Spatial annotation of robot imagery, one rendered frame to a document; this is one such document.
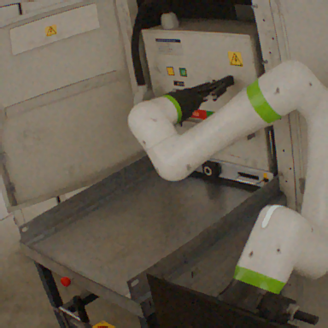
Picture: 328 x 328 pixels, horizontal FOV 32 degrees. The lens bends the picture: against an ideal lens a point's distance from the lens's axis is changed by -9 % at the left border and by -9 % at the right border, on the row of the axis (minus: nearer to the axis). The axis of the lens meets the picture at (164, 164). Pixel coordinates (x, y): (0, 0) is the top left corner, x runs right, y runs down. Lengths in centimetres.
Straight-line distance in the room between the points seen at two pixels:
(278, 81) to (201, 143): 29
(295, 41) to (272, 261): 72
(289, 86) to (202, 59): 62
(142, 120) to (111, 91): 66
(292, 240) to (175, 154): 50
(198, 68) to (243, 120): 55
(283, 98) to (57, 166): 110
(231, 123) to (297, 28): 38
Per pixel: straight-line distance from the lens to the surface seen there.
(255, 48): 191
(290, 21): 174
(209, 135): 160
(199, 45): 203
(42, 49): 221
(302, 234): 132
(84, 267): 183
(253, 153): 204
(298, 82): 148
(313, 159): 154
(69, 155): 233
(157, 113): 168
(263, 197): 197
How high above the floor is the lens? 180
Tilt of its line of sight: 23 degrees down
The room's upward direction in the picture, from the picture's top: 11 degrees counter-clockwise
